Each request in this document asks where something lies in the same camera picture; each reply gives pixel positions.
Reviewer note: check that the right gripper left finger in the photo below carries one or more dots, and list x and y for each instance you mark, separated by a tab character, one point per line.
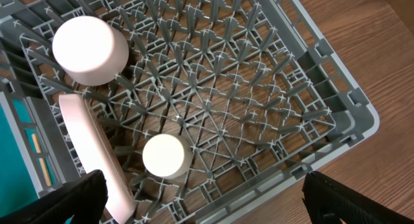
82	201

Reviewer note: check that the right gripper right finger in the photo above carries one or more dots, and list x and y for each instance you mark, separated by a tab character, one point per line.
328	201

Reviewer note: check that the large pink plate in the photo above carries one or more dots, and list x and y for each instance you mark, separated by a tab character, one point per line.
95	153

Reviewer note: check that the white cup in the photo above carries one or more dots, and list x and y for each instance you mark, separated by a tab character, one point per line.
167	156

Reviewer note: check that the pink bowl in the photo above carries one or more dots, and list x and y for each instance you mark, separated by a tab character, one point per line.
90	50

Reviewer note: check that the grey dishwasher rack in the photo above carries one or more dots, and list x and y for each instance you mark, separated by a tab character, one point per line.
252	85

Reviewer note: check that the teal plastic tray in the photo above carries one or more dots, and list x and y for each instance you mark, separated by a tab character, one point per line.
22	181

